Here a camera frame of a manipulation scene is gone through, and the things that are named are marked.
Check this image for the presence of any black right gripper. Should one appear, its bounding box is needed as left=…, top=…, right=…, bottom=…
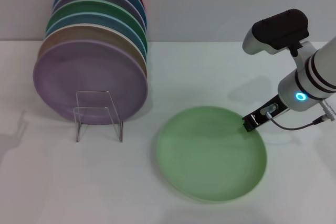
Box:
left=241, top=94, right=289, bottom=133

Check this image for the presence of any light green plate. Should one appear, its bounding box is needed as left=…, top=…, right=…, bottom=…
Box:
left=156, top=105, right=268, bottom=204

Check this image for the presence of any clear acrylic plate rack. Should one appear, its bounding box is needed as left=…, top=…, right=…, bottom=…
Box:
left=74, top=90, right=124, bottom=143

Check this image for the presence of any lavender plate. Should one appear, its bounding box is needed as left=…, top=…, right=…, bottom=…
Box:
left=33, top=39, right=149, bottom=126

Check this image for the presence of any tan plate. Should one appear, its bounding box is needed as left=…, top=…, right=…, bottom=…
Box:
left=36, top=24, right=148, bottom=78

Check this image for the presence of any light blue plate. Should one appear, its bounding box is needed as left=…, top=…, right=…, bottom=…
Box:
left=44, top=11, right=148, bottom=59

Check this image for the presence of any dark green plate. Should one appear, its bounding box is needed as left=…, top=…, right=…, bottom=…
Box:
left=46, top=0, right=148, bottom=51

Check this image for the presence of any grey cable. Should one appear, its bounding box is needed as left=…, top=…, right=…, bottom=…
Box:
left=265, top=102, right=336, bottom=131

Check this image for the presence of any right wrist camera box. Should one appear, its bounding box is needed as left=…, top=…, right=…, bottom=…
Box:
left=242, top=8, right=310, bottom=56

